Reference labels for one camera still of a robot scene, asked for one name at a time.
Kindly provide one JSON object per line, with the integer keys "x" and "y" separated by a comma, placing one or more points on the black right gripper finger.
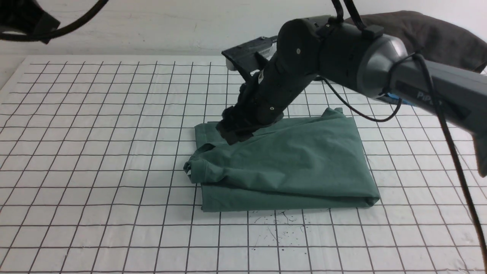
{"x": 233, "y": 134}

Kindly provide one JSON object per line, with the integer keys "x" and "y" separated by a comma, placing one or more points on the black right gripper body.
{"x": 266, "y": 97}

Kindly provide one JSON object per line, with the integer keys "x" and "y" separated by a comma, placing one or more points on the green long sleeve shirt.
{"x": 298, "y": 163}

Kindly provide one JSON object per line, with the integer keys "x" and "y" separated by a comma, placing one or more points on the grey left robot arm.
{"x": 25, "y": 17}

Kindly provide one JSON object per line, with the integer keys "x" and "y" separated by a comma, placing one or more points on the blue garment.
{"x": 393, "y": 99}

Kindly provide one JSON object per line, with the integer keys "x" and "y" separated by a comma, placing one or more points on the dark grey garment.
{"x": 438, "y": 41}

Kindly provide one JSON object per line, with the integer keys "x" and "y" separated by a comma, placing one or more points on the white grid table cloth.
{"x": 92, "y": 182}

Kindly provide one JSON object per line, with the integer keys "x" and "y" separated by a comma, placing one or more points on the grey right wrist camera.
{"x": 250, "y": 56}

